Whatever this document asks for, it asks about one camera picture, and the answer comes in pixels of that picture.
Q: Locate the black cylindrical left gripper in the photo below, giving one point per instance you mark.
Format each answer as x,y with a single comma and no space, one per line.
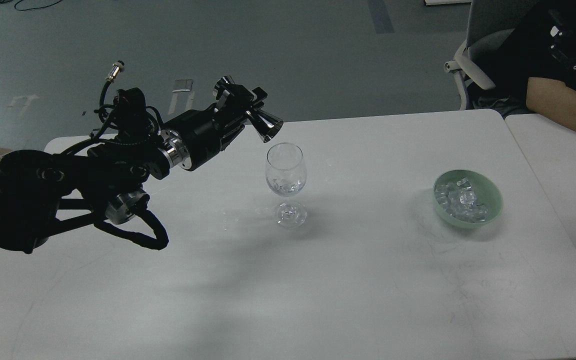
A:
194,137

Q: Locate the stainless steel double jigger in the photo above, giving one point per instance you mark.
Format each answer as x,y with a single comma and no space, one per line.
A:
266,125

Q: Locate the person's bare forearm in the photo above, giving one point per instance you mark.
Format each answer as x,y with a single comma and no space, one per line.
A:
552,99

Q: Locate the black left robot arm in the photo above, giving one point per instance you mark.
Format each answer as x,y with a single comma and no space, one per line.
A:
99,181

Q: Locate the clear wine glass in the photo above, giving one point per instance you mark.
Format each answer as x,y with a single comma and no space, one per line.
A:
286,176

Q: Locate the clear ice cubes pile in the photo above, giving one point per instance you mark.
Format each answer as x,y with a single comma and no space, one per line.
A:
459,199

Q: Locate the green bowl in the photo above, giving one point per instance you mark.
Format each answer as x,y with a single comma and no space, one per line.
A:
487,192

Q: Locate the white office chair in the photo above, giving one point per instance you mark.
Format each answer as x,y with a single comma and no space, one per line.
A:
490,23

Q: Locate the person in black shirt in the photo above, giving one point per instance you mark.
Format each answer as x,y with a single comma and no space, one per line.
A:
543,45

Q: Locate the white adjacent table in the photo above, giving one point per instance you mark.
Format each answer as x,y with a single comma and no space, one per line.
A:
550,150

